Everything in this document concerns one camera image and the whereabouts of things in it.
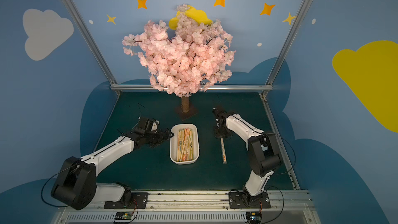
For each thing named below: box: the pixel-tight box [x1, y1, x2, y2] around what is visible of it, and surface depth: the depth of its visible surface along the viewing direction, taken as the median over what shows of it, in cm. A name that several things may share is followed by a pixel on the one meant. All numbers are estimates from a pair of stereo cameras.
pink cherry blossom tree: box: [122, 3, 236, 113], surface depth 69 cm
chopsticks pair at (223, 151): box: [220, 137, 228, 164], surface depth 87 cm
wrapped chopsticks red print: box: [180, 127, 191, 162], surface depth 92 cm
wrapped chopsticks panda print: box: [176, 129, 185, 162], surface depth 93 cm
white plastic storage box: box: [169, 123, 200, 165], surface depth 93 cm
